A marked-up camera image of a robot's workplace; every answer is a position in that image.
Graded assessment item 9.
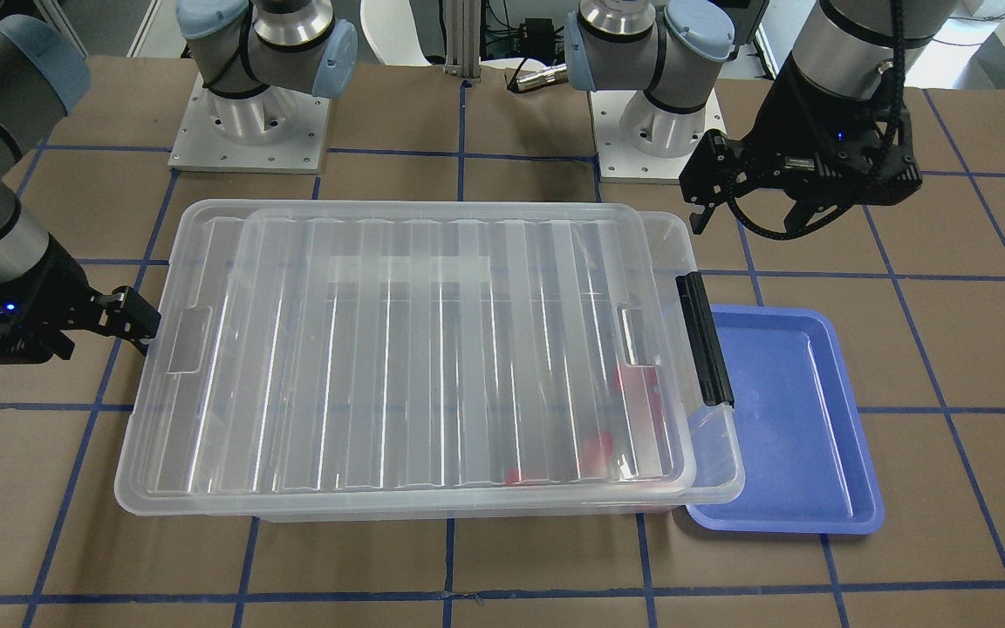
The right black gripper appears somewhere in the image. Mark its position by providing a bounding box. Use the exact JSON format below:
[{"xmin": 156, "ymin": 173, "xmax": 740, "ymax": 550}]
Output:
[{"xmin": 0, "ymin": 239, "xmax": 162, "ymax": 365}]

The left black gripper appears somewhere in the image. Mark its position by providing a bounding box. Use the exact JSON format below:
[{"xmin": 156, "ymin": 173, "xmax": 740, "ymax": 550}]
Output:
[{"xmin": 679, "ymin": 66, "xmax": 922, "ymax": 237}]

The clear plastic box lid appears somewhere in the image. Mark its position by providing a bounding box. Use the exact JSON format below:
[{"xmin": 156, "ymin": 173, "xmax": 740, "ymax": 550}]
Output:
[{"xmin": 114, "ymin": 200, "xmax": 702, "ymax": 521}]

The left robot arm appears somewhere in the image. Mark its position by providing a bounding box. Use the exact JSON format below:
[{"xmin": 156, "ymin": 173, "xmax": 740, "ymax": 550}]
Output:
[{"xmin": 564, "ymin": 1, "xmax": 954, "ymax": 242}]

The clear plastic storage box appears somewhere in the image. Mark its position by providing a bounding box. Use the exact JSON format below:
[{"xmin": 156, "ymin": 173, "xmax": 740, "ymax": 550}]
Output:
[{"xmin": 210, "ymin": 204, "xmax": 745, "ymax": 518}]

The blue plastic tray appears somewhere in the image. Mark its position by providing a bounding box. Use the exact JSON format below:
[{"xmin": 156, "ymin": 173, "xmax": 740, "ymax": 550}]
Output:
[{"xmin": 687, "ymin": 304, "xmax": 885, "ymax": 534}]

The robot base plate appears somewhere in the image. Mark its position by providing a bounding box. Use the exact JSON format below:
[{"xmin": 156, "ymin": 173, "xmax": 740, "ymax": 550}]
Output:
[
  {"xmin": 589, "ymin": 88, "xmax": 727, "ymax": 184},
  {"xmin": 168, "ymin": 76, "xmax": 334, "ymax": 174}
]

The black box latch handle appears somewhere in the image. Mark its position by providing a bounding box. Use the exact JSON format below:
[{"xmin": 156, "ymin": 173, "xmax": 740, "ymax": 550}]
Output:
[{"xmin": 675, "ymin": 271, "xmax": 735, "ymax": 406}]

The aluminium frame post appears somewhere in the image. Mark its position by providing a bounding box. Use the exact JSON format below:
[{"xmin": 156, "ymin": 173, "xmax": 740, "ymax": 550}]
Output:
[{"xmin": 441, "ymin": 0, "xmax": 485, "ymax": 83}]

